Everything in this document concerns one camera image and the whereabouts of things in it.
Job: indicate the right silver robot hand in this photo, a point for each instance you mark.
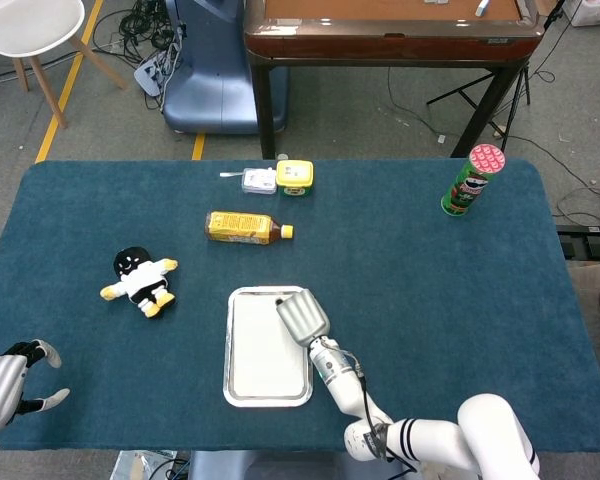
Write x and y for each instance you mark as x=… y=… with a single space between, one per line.
x=304 y=317

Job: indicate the white power strip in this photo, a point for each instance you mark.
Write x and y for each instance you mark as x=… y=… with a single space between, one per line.
x=150 y=75

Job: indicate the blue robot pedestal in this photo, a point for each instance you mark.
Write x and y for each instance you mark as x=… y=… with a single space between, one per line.
x=215 y=85

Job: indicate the blue grey robot body base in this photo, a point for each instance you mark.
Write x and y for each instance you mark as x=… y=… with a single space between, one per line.
x=280 y=467

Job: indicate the flat white mahjong tile pair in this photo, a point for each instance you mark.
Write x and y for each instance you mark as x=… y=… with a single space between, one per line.
x=435 y=1

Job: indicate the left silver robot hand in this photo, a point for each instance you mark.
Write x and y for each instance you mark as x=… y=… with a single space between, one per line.
x=0 y=385

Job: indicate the tea bottle with yellow label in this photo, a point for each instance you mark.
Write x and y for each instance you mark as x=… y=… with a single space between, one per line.
x=237 y=227

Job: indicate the beige padded seat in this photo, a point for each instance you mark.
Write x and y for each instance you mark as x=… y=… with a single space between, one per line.
x=590 y=290

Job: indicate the brown mahjong table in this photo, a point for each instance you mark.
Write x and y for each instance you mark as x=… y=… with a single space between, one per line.
x=380 y=45

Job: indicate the white chair with wooden legs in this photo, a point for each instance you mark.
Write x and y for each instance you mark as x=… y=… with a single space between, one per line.
x=25 y=25

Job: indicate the stainless steel tray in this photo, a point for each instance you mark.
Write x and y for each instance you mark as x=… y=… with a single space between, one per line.
x=267 y=401

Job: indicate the green jar with yellow lid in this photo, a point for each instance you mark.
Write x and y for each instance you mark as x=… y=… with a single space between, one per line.
x=294 y=175

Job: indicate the clear plastic bag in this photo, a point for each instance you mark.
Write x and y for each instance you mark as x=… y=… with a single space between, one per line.
x=135 y=465

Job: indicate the small clear purple box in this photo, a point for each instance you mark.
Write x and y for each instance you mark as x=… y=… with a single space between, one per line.
x=258 y=181

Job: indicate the green Pringles can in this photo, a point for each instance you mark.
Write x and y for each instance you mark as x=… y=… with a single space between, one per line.
x=465 y=192

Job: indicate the black white yellow plush doll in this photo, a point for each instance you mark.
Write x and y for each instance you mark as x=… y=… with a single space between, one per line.
x=140 y=280

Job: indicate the small white plastic spoon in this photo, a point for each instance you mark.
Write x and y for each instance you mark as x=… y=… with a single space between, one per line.
x=230 y=174

